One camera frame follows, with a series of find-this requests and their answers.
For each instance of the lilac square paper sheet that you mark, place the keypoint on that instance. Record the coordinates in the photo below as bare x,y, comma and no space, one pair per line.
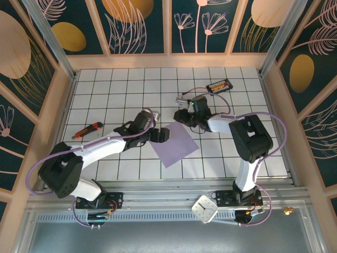
176,147

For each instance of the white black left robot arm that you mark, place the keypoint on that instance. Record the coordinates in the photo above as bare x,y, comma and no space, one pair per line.
100,150

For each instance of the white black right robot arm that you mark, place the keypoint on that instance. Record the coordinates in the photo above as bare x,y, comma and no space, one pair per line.
250,139

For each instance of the white square analog clock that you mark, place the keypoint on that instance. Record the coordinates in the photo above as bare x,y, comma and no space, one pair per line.
204,209

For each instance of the clear plastic box with metal part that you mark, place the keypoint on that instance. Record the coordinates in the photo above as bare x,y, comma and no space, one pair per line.
180,101

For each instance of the black board with orange connectors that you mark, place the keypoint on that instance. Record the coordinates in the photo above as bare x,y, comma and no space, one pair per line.
219,87

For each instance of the orange black utility knife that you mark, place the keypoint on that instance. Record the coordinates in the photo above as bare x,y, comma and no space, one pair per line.
88,130

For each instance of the small brass knob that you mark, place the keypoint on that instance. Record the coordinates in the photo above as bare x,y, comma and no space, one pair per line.
287,210

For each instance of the aluminium table edge rail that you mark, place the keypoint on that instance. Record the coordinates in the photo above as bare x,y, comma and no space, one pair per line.
163,195

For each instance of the aluminium side rail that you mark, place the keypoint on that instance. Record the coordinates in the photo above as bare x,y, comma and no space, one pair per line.
67,105
271,105

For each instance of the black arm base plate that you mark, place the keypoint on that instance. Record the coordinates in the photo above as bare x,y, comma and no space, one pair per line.
223,196
117,197

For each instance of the aluminium frame post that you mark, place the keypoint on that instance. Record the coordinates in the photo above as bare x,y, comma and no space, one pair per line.
280,39
51,39

